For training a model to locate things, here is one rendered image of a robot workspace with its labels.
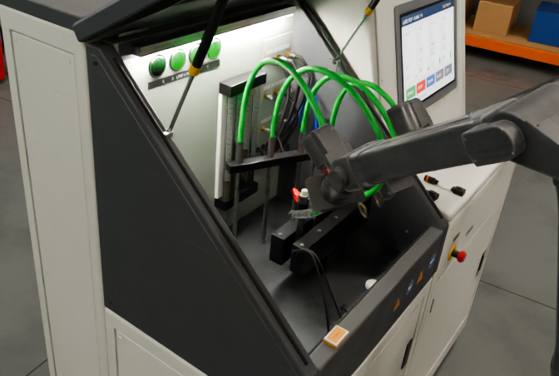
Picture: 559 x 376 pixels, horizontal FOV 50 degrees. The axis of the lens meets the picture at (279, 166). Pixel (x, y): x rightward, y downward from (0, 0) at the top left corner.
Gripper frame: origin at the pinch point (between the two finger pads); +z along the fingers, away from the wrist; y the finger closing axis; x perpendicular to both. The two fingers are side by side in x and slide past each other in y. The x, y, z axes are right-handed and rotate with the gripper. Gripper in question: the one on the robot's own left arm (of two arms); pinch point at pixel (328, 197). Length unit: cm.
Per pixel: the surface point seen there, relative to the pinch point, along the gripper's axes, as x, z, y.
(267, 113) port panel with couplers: -33, 42, 2
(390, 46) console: -42, 33, -34
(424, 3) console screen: -56, 42, -52
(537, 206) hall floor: 3, 228, -168
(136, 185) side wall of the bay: -11.4, 1.5, 36.9
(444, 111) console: -30, 72, -61
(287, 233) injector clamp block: 2.5, 27.5, 6.7
